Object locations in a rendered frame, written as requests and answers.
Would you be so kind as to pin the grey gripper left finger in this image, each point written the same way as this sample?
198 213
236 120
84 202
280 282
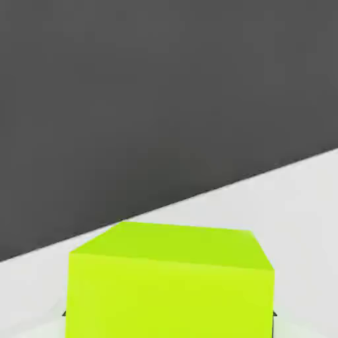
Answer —
54 329

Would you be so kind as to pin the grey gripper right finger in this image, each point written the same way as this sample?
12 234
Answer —
283 330

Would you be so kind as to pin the small yellow-green cube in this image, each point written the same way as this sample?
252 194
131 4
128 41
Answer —
169 290

